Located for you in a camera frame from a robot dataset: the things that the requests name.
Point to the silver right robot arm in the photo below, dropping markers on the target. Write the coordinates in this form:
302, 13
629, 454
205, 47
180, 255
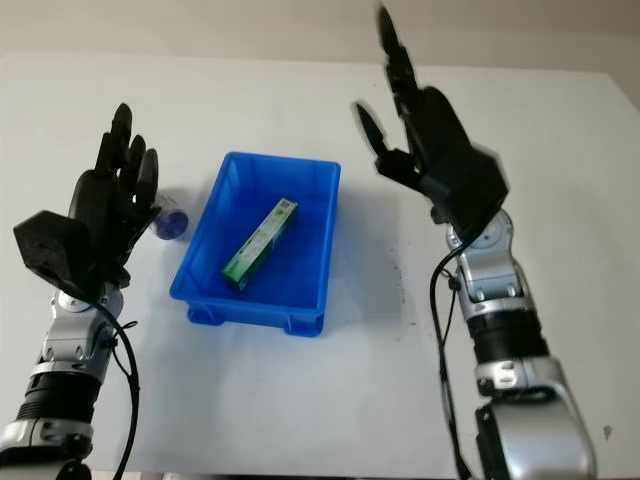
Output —
515, 350

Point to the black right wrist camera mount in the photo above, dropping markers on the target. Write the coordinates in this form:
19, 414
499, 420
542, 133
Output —
472, 190

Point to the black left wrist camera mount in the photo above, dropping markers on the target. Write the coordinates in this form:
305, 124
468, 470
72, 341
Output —
50, 250

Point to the clear bottle with purple cap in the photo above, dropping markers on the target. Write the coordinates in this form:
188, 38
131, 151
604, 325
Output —
172, 222

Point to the green toothpaste box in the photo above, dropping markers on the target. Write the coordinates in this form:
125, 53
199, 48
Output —
260, 245

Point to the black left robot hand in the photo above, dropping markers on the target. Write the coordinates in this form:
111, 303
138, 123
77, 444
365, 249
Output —
97, 205

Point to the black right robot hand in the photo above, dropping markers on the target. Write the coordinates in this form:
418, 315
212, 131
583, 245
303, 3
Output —
440, 130

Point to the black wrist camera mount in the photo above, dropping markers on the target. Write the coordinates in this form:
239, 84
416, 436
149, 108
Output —
50, 250
472, 190

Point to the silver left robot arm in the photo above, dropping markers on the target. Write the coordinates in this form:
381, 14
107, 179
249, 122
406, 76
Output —
65, 350

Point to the blue plastic tray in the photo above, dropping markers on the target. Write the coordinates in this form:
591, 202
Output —
300, 260

